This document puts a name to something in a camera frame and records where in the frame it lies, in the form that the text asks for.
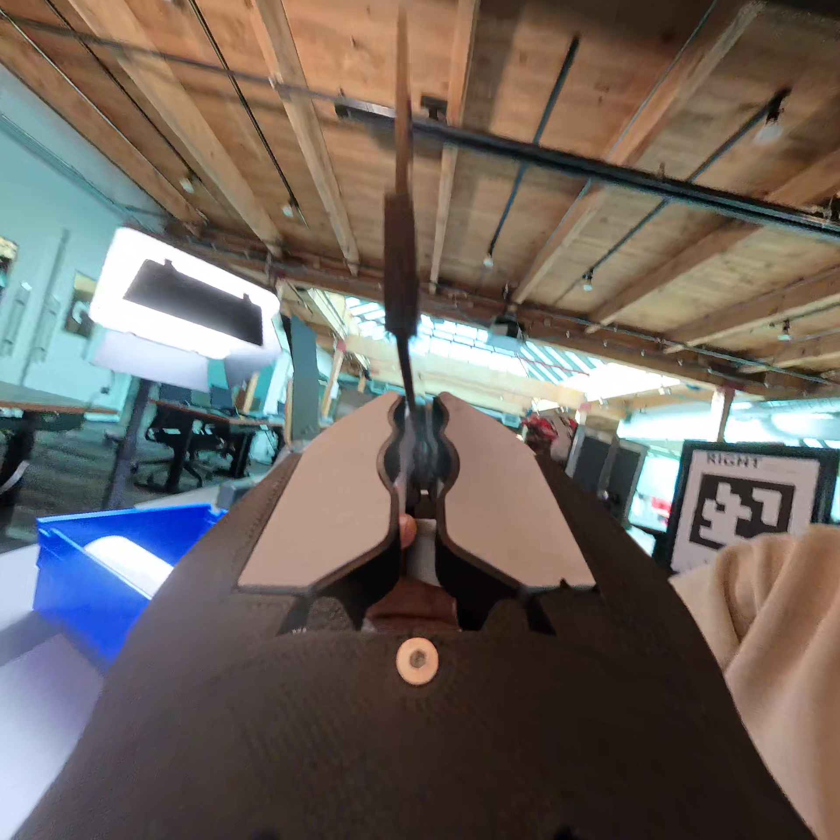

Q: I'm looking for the white studio light panel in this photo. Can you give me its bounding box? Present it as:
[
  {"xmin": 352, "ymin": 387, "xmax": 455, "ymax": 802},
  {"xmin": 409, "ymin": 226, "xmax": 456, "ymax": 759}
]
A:
[{"xmin": 88, "ymin": 226, "xmax": 284, "ymax": 395}]

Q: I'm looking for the white tape roll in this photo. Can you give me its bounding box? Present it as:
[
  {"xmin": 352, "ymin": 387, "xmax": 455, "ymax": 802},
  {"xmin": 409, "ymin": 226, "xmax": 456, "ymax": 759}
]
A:
[{"xmin": 85, "ymin": 535, "xmax": 174, "ymax": 599}]

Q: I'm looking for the black framed marker sign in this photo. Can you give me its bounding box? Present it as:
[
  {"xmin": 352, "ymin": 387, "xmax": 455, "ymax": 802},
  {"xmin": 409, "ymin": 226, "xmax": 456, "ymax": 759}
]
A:
[{"xmin": 668, "ymin": 441, "xmax": 840, "ymax": 573}]

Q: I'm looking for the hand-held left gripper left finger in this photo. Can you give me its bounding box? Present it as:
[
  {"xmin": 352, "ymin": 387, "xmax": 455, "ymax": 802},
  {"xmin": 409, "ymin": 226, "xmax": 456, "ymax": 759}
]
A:
[{"xmin": 236, "ymin": 392, "xmax": 404, "ymax": 631}]

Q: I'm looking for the grey light stand pole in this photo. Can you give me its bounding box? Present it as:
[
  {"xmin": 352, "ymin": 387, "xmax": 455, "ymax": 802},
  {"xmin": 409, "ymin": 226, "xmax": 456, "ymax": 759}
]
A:
[{"xmin": 104, "ymin": 377, "xmax": 153, "ymax": 511}]

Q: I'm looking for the black plate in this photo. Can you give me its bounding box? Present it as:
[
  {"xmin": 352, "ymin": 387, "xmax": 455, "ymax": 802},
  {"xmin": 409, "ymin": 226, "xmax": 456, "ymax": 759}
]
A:
[{"xmin": 382, "ymin": 8, "xmax": 424, "ymax": 513}]

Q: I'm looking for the framed wall poster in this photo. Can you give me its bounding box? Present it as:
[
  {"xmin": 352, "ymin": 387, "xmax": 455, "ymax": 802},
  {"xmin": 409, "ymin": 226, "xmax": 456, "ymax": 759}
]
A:
[{"xmin": 64, "ymin": 269, "xmax": 99, "ymax": 340}]

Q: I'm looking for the blue plastic bin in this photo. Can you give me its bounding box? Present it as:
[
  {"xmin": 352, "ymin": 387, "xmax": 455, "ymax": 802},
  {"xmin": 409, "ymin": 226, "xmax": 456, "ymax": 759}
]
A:
[{"xmin": 34, "ymin": 504, "xmax": 228, "ymax": 665}]

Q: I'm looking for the wooden office desk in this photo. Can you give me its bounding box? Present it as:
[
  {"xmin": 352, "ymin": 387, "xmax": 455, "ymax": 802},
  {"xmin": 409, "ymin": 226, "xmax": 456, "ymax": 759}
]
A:
[{"xmin": 146, "ymin": 399, "xmax": 284, "ymax": 494}]

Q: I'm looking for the person in beige hoodie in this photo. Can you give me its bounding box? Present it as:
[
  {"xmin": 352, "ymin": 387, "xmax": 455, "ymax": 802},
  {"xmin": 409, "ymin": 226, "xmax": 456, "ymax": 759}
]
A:
[{"xmin": 669, "ymin": 525, "xmax": 840, "ymax": 840}]

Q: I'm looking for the black ceiling track rail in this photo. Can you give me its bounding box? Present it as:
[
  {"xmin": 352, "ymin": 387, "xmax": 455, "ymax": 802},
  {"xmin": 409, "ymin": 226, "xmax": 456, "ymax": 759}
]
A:
[{"xmin": 333, "ymin": 97, "xmax": 840, "ymax": 238}]

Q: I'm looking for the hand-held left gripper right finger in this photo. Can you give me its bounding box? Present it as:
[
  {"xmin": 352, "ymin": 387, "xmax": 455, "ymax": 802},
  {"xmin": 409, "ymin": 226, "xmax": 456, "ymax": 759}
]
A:
[{"xmin": 433, "ymin": 392, "xmax": 598, "ymax": 632}]

